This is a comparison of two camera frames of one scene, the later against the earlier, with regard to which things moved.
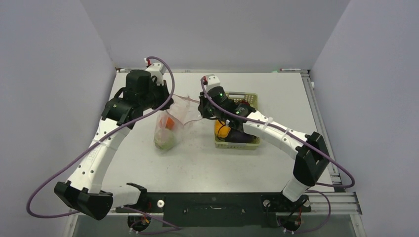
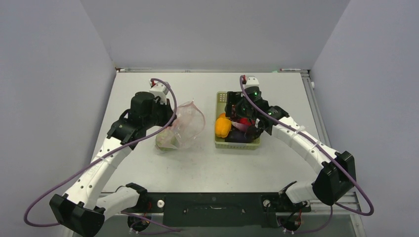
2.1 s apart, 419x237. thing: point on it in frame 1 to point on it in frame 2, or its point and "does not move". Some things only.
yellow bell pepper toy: (222, 130) does not move
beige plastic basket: (251, 98) does not move
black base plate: (218, 209) does not move
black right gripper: (202, 107) to (235, 98)
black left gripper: (162, 89) to (166, 109)
